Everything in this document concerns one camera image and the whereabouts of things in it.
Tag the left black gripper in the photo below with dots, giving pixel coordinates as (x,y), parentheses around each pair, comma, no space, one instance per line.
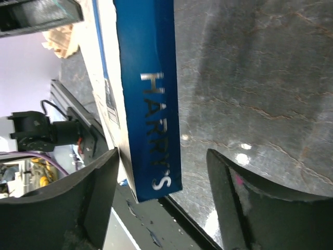
(25,17)

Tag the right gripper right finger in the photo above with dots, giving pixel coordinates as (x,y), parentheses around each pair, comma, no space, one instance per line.
(256,213)

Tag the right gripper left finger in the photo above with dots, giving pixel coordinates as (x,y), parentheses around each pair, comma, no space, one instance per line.
(72,213)

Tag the Harry's razor pack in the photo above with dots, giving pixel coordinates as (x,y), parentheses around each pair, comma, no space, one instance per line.
(129,52)

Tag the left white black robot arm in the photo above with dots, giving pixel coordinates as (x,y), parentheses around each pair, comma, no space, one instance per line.
(26,132)

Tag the beige crumpled cloth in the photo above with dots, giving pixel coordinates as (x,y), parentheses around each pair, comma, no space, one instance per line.
(62,40)

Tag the aluminium frame rail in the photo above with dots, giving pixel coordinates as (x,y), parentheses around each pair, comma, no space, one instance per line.
(68,103)

